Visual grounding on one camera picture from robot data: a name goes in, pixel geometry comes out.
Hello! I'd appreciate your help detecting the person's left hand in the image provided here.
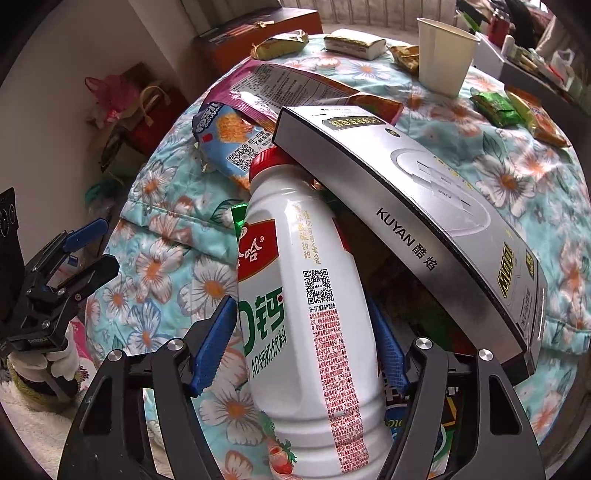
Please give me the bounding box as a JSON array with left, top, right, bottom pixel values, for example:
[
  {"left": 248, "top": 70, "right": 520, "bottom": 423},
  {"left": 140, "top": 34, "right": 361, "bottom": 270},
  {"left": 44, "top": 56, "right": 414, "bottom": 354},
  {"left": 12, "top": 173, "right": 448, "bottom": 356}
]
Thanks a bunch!
[{"left": 44, "top": 339, "right": 84, "bottom": 383}]

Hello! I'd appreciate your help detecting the white paper cup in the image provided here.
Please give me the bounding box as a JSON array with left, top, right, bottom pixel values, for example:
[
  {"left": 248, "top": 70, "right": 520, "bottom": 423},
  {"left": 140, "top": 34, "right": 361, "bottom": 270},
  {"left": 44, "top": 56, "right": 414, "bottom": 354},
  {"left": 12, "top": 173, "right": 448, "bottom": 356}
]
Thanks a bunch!
[{"left": 416, "top": 17, "right": 481, "bottom": 98}]

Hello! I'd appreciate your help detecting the crinkled yellow packet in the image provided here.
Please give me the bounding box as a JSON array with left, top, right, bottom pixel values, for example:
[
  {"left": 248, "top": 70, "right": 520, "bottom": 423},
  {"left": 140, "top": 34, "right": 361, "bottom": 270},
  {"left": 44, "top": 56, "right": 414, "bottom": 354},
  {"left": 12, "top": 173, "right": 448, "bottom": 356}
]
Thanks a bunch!
[{"left": 390, "top": 45, "right": 421, "bottom": 73}]

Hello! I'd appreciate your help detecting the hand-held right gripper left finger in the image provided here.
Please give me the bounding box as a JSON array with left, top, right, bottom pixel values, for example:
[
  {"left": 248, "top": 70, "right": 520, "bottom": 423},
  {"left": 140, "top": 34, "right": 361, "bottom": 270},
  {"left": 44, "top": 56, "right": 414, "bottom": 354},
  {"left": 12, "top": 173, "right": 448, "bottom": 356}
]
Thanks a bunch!
[{"left": 57, "top": 296, "right": 239, "bottom": 480}]

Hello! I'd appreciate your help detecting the fuzzy fleece cloth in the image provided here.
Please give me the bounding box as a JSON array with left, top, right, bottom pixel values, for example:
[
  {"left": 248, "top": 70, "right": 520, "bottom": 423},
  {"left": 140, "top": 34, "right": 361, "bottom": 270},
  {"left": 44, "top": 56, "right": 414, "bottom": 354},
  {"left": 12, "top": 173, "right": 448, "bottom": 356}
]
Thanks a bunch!
[{"left": 0, "top": 369, "right": 100, "bottom": 468}]

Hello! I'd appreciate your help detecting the small green packet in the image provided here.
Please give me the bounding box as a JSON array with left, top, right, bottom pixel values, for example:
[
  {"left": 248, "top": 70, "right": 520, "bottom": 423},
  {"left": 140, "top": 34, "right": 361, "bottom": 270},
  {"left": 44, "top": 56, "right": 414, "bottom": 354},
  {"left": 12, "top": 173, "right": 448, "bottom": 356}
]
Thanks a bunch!
[{"left": 469, "top": 89, "right": 527, "bottom": 128}]

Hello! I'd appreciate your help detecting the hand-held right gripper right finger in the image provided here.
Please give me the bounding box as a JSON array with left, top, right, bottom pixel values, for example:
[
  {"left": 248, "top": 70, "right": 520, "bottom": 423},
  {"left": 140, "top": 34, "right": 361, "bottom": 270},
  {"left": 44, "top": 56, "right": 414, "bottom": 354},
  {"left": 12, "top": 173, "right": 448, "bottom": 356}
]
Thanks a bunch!
[{"left": 369, "top": 301, "right": 543, "bottom": 480}]

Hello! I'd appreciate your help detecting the pink floral cloth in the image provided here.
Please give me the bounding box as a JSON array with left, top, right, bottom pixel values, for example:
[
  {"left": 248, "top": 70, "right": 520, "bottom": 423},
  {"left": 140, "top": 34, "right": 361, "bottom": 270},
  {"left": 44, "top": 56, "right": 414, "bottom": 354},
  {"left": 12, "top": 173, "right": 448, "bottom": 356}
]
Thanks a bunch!
[{"left": 68, "top": 320, "right": 94, "bottom": 385}]

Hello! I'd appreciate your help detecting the pink gift bag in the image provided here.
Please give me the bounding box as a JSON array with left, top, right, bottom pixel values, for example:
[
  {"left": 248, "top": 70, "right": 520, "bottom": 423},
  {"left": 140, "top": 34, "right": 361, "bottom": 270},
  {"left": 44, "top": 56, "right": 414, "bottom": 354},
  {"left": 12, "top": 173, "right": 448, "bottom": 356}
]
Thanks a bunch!
[{"left": 85, "top": 73, "right": 140, "bottom": 128}]

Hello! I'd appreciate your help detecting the red wooden cabinet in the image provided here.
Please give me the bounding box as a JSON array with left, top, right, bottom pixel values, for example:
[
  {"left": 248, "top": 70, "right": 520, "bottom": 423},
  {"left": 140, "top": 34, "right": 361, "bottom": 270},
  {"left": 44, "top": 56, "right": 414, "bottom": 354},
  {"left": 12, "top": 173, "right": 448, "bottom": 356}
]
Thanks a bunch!
[{"left": 191, "top": 6, "right": 324, "bottom": 77}]

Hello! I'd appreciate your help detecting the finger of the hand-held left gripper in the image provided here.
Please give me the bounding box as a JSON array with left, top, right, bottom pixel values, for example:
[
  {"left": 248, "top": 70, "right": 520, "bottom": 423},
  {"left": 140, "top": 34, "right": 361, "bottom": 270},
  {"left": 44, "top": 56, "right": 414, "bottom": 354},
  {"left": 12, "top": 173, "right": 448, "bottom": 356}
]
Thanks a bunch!
[
  {"left": 34, "top": 254, "right": 122, "bottom": 305},
  {"left": 24, "top": 217, "right": 111, "bottom": 290}
]

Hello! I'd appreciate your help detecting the yellow green snack packet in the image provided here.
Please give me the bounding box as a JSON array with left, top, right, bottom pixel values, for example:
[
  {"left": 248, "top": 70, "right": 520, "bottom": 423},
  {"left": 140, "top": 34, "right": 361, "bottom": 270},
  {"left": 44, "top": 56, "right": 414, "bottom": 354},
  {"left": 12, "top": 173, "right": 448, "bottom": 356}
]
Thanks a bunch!
[{"left": 250, "top": 30, "right": 310, "bottom": 60}]

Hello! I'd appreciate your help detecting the green chip bag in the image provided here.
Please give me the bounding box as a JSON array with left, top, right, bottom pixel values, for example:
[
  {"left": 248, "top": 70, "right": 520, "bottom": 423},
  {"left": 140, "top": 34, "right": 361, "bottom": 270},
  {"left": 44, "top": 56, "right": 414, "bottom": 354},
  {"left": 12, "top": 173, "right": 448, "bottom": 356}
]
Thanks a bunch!
[{"left": 230, "top": 202, "right": 468, "bottom": 480}]

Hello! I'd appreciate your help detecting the red gift bag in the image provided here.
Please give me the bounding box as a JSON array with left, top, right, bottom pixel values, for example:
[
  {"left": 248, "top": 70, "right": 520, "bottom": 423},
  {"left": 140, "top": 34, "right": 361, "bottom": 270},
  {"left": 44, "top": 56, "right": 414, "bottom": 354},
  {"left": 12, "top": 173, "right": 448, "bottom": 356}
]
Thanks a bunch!
[{"left": 131, "top": 85, "right": 191, "bottom": 149}]

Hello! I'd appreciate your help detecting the white drink bottle red cap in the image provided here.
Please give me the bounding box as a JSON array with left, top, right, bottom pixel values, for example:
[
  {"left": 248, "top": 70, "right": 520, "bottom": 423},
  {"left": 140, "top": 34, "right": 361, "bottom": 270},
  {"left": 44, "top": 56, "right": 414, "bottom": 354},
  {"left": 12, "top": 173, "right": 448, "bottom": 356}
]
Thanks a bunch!
[{"left": 236, "top": 148, "right": 394, "bottom": 480}]

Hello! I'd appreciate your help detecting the white plastic bag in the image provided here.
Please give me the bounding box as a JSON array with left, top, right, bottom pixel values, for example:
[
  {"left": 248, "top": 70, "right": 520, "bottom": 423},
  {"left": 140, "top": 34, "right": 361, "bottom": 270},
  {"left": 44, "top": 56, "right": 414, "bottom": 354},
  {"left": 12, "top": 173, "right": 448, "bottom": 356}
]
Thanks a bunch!
[{"left": 551, "top": 48, "right": 576, "bottom": 77}]

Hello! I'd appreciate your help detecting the silver cardboard box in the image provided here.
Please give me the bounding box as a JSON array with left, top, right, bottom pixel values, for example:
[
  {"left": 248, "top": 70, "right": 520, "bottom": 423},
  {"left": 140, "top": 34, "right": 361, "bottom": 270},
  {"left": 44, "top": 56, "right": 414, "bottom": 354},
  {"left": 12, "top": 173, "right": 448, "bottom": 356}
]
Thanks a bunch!
[{"left": 271, "top": 104, "right": 549, "bottom": 382}]

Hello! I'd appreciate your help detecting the blue snack bag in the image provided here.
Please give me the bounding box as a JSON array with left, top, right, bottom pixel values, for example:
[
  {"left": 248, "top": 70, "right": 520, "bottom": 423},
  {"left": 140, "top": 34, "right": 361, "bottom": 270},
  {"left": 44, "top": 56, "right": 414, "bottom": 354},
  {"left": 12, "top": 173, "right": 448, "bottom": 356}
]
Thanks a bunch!
[{"left": 191, "top": 101, "right": 279, "bottom": 191}]

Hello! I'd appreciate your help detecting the floral blanket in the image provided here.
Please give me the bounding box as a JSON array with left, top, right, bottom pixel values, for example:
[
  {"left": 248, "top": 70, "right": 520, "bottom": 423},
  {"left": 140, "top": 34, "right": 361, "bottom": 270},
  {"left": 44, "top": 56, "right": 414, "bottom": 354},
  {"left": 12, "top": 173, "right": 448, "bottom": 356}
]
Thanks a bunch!
[{"left": 84, "top": 34, "right": 591, "bottom": 480}]

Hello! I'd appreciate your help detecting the pile of dark clothes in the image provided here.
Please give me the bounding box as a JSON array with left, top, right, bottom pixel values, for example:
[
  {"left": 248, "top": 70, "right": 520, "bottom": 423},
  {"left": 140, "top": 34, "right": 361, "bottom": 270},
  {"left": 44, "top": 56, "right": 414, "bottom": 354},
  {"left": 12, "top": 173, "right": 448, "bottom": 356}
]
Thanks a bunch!
[{"left": 505, "top": 0, "right": 556, "bottom": 48}]

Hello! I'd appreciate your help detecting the white wafer packet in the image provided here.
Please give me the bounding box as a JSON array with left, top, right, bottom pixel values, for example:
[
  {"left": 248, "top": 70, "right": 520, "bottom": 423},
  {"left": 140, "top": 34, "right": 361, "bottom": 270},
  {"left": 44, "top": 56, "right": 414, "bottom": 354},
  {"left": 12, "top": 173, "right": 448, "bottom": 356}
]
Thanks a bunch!
[{"left": 322, "top": 28, "right": 388, "bottom": 60}]

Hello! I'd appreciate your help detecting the pink snack bag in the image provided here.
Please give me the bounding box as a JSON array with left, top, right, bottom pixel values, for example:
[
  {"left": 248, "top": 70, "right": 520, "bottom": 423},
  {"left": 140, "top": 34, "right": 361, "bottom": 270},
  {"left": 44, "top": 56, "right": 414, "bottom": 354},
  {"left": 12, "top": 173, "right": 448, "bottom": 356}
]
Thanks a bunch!
[{"left": 202, "top": 62, "right": 405, "bottom": 126}]

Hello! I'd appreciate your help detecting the yellow biscuit packet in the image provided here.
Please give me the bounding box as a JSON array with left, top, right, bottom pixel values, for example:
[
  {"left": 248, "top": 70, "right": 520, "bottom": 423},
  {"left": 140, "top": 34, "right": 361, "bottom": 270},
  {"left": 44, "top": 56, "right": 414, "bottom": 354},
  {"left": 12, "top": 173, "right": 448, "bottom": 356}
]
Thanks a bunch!
[{"left": 505, "top": 87, "right": 572, "bottom": 149}]

